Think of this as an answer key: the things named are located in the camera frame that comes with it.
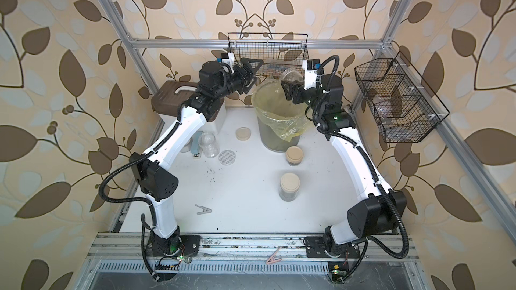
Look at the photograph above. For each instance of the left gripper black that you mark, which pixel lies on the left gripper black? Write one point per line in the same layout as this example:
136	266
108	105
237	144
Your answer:
242	79

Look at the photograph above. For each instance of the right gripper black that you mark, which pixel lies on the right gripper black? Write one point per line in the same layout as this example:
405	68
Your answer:
293	92

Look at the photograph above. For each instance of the jar with beige lid back-left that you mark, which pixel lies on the jar with beige lid back-left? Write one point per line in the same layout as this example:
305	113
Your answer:
292	75

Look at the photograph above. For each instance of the beige jar lid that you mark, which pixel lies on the beige jar lid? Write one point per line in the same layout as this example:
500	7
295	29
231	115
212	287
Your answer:
243	133

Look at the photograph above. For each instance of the patterned white jar lid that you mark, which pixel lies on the patterned white jar lid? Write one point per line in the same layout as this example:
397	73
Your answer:
227	157

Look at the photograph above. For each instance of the clear jar with tea leaves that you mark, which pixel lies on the clear jar with tea leaves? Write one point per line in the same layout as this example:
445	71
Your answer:
209	145

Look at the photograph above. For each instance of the jar with beige lid front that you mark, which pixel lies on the jar with beige lid front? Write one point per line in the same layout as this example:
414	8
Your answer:
289	186

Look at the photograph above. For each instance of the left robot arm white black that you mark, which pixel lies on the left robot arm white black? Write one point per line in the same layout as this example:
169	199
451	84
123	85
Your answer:
217	80

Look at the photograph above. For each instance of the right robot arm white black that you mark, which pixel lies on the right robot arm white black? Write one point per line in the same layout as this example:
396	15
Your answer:
377	216

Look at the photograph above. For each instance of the yellow trash bag liner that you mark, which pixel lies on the yellow trash bag liner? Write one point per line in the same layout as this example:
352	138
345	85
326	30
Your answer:
284	118

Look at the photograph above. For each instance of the mesh trash bin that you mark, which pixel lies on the mesh trash bin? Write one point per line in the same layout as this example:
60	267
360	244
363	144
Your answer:
272	142

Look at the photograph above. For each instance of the jar with beige lid back-right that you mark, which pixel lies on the jar with beige lid back-right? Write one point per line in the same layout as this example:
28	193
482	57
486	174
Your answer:
294	155

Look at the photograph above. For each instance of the brown lidded storage box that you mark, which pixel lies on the brown lidded storage box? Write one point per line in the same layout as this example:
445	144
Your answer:
169	97

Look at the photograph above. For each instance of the plastic bag in right basket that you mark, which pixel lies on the plastic bag in right basket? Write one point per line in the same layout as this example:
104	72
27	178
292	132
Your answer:
404	121

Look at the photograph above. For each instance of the grey clip on table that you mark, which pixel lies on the grey clip on table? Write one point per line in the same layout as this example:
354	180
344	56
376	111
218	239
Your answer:
203	210

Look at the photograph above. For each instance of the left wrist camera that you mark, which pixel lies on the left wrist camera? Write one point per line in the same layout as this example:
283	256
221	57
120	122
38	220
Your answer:
227	58

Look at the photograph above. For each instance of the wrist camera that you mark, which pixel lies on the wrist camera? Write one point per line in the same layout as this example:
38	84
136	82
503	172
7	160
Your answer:
227	58
311	77

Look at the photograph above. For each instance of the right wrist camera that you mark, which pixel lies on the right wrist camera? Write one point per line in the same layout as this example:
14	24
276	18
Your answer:
311	77

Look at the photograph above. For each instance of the back wire basket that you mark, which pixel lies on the back wire basket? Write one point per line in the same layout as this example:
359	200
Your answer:
278	51

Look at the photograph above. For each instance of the wire basket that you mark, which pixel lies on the wire basket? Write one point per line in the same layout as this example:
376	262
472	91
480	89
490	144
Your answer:
278	51
390	78

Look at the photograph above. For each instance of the right wire basket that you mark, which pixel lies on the right wire basket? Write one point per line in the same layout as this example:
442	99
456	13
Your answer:
390	78

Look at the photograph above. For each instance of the pink clip on rail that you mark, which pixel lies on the pink clip on rail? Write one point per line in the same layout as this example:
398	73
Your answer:
273	259

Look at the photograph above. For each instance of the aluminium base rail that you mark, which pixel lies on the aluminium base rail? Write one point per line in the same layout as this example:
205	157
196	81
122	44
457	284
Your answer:
232	253

